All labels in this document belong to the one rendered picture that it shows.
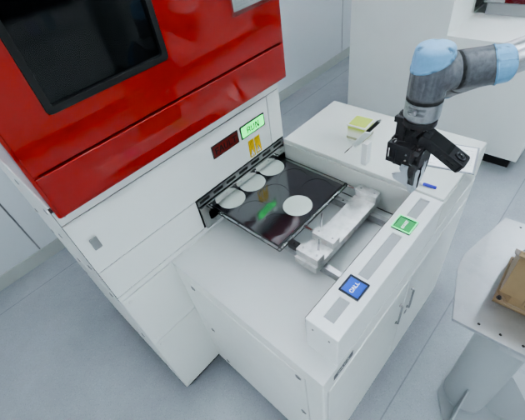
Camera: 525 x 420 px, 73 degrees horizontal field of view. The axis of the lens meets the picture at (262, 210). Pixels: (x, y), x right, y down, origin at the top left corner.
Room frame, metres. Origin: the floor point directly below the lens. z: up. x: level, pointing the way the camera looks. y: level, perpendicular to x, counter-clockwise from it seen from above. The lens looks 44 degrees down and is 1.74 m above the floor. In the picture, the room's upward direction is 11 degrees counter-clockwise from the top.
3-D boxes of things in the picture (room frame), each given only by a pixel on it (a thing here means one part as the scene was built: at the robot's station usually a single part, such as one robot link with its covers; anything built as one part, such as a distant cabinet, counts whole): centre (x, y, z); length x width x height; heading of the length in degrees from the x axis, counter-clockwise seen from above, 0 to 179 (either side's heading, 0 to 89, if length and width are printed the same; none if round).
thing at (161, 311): (1.18, 0.40, 0.41); 0.82 x 0.71 x 0.82; 130
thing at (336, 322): (0.56, -0.29, 0.89); 0.55 x 0.09 x 0.14; 130
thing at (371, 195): (0.86, -0.36, 0.89); 0.08 x 0.03 x 0.03; 40
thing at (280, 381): (0.85, -0.24, 0.41); 0.97 x 0.64 x 0.82; 130
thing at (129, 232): (0.92, 0.18, 1.02); 0.82 x 0.03 x 0.40; 130
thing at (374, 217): (0.93, -0.26, 0.84); 0.50 x 0.02 x 0.03; 40
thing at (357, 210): (0.75, -0.24, 0.87); 0.36 x 0.08 x 0.03; 130
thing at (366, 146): (0.95, -0.37, 1.03); 0.06 x 0.04 x 0.13; 40
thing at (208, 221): (1.03, 0.04, 0.89); 0.44 x 0.02 x 0.10; 130
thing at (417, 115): (0.65, -0.37, 1.32); 0.08 x 0.08 x 0.05
